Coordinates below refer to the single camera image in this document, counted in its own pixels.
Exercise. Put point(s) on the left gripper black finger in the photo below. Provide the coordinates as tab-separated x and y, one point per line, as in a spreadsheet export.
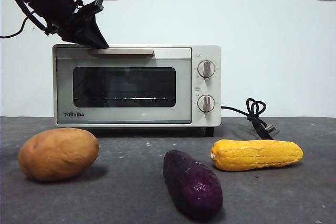
78	37
90	28

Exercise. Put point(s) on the brown potato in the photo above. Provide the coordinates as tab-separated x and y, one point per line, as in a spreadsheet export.
58	154

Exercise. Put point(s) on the round white oven knob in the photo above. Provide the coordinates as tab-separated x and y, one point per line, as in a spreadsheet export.
206	69
206	103

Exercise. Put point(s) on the white Toshiba toaster oven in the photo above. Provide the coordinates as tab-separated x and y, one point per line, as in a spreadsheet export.
210	87

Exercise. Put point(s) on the purple sweet potato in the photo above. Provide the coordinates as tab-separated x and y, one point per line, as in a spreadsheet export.
191	184

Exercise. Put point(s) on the yellow corn cob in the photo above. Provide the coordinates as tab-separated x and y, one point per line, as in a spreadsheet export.
256	154

